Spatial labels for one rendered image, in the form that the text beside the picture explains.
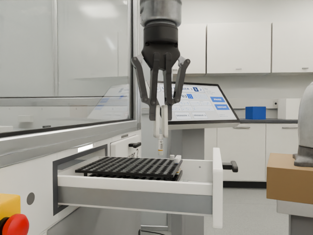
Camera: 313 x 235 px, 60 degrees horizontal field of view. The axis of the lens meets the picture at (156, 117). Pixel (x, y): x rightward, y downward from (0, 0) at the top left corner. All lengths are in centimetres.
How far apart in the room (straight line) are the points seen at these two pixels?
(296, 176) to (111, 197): 57
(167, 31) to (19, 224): 42
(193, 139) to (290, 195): 77
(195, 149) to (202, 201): 106
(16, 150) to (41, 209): 14
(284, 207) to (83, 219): 59
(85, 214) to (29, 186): 25
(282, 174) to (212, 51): 325
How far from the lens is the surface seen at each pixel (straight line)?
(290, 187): 93
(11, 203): 45
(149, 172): 60
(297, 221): 100
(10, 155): 50
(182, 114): 144
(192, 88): 163
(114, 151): 88
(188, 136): 155
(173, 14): 59
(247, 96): 441
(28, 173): 54
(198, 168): 77
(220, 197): 52
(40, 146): 57
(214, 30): 411
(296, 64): 429
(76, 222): 72
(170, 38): 58
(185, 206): 55
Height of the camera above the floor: 104
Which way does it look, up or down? 2 degrees down
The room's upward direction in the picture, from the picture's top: straight up
